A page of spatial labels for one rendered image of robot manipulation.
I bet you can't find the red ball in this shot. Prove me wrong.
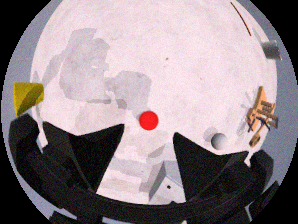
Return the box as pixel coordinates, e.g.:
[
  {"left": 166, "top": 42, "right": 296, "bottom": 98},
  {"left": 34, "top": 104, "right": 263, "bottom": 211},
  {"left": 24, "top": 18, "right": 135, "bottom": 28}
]
[{"left": 138, "top": 112, "right": 158, "bottom": 131}]

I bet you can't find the yellow ribbed cup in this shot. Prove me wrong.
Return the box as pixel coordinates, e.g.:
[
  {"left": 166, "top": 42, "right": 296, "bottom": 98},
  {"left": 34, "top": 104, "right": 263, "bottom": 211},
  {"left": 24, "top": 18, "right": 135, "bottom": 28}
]
[{"left": 13, "top": 81, "right": 44, "bottom": 117}]

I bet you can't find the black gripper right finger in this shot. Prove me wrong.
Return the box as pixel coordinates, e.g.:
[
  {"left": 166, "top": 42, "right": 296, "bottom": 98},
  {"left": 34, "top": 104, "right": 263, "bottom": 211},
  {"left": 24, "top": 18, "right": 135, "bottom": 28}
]
[{"left": 172, "top": 132, "right": 250, "bottom": 202}]

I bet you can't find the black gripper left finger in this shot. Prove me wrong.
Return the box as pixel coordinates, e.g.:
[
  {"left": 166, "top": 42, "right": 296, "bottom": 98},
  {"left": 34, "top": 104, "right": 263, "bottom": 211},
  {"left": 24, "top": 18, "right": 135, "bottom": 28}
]
[{"left": 43, "top": 121, "right": 125, "bottom": 193}]

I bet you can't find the white ball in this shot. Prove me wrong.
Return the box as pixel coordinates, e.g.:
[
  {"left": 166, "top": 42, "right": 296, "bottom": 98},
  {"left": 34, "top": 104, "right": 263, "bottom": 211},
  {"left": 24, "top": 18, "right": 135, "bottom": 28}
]
[{"left": 210, "top": 132, "right": 227, "bottom": 151}]

